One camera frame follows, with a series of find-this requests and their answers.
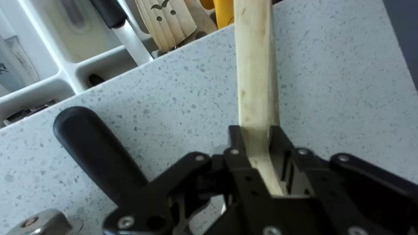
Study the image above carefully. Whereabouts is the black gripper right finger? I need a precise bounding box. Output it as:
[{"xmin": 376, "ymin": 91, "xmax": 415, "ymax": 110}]
[{"xmin": 269, "ymin": 125, "xmax": 418, "ymax": 235}]

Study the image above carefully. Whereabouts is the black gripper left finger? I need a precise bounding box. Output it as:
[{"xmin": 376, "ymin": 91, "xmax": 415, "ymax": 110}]
[{"xmin": 103, "ymin": 125, "xmax": 270, "ymax": 235}]

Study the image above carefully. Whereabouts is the wooden spoon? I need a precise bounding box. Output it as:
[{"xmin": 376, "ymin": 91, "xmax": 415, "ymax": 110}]
[{"xmin": 233, "ymin": 0, "xmax": 283, "ymax": 195}]

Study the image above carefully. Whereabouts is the white drawer cutlery organizer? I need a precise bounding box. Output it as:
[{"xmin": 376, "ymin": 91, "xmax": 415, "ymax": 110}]
[{"xmin": 0, "ymin": 0, "xmax": 163, "ymax": 127}]

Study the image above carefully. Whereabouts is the silver metal bottle stopper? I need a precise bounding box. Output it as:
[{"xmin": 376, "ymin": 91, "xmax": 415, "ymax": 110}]
[{"xmin": 5, "ymin": 208, "xmax": 83, "ymax": 235}]

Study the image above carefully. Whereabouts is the wooden spatula with bird cutout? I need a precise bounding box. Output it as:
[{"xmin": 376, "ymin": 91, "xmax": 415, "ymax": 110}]
[{"xmin": 134, "ymin": 0, "xmax": 197, "ymax": 52}]

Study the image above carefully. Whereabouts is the yellow smiley spatula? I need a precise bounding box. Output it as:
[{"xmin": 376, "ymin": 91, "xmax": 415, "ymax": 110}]
[{"xmin": 213, "ymin": 0, "xmax": 233, "ymax": 28}]

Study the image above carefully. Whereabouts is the black handled tool on counter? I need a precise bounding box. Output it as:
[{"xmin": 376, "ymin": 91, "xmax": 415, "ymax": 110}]
[{"xmin": 53, "ymin": 105, "xmax": 147, "ymax": 207}]

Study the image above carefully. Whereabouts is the black handled spatula in drawer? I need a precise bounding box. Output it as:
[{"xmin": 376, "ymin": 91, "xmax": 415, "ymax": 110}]
[{"xmin": 88, "ymin": 0, "xmax": 152, "ymax": 65}]

